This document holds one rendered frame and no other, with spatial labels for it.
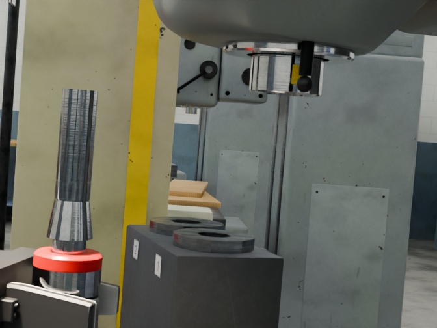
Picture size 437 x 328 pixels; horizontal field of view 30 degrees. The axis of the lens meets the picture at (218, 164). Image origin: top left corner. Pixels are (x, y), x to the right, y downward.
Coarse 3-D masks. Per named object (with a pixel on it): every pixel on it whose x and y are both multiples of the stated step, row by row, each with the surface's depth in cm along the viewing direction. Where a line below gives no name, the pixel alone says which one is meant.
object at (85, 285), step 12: (36, 276) 55; (48, 276) 54; (60, 276) 54; (72, 276) 54; (84, 276) 55; (96, 276) 55; (48, 288) 54; (60, 288) 54; (72, 288) 54; (84, 288) 55; (96, 288) 56; (96, 300) 56; (96, 312) 56; (96, 324) 56
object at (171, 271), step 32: (160, 224) 95; (192, 224) 97; (128, 256) 100; (160, 256) 87; (192, 256) 82; (224, 256) 84; (256, 256) 85; (128, 288) 99; (160, 288) 86; (192, 288) 83; (224, 288) 84; (256, 288) 85; (128, 320) 99; (160, 320) 86; (192, 320) 83; (224, 320) 84; (256, 320) 85
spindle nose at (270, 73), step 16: (256, 64) 52; (272, 64) 51; (288, 64) 51; (320, 64) 52; (256, 80) 52; (272, 80) 51; (288, 80) 51; (320, 80) 52; (304, 96) 55; (320, 96) 53
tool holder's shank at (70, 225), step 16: (64, 96) 55; (80, 96) 55; (96, 96) 55; (64, 112) 55; (80, 112) 55; (64, 128) 55; (80, 128) 55; (64, 144) 55; (80, 144) 55; (64, 160) 55; (80, 160) 55; (64, 176) 55; (80, 176) 55; (64, 192) 55; (80, 192) 55; (64, 208) 55; (80, 208) 55; (64, 224) 55; (80, 224) 55; (64, 240) 55; (80, 240) 55
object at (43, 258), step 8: (40, 248) 57; (48, 248) 57; (40, 256) 55; (48, 256) 54; (56, 256) 54; (64, 256) 54; (72, 256) 54; (80, 256) 55; (88, 256) 55; (96, 256) 56; (40, 264) 55; (48, 264) 54; (56, 264) 54; (64, 264) 54; (72, 264) 54; (80, 264) 54; (88, 264) 55; (96, 264) 55; (64, 272) 54; (72, 272) 54; (80, 272) 54
